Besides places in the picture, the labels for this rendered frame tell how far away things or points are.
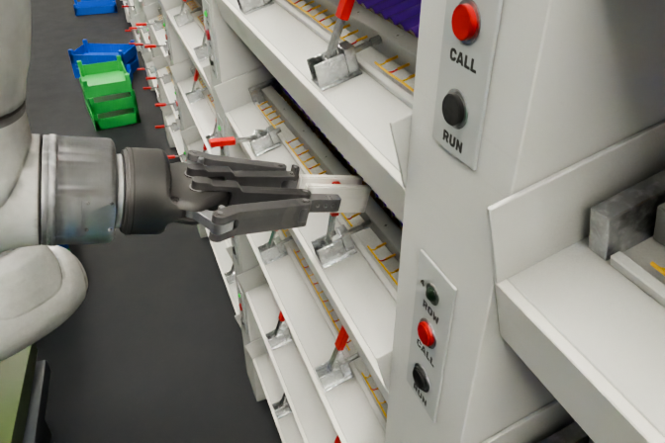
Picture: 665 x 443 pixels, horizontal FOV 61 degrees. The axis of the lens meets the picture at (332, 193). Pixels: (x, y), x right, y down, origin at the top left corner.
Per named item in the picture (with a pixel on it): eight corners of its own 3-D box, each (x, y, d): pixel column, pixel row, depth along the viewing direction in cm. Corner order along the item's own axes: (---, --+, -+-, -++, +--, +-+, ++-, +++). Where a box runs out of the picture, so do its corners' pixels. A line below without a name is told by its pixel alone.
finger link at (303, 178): (295, 203, 56) (293, 200, 57) (356, 203, 59) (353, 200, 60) (301, 177, 55) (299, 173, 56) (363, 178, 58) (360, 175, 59)
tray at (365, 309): (398, 422, 49) (376, 359, 43) (234, 134, 97) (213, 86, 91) (586, 318, 52) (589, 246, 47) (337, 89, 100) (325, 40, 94)
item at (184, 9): (222, 114, 104) (192, 44, 96) (172, 27, 151) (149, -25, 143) (320, 71, 107) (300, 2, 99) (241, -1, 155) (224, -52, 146)
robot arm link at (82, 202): (41, 269, 44) (122, 265, 46) (41, 165, 40) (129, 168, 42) (45, 209, 51) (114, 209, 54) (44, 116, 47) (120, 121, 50)
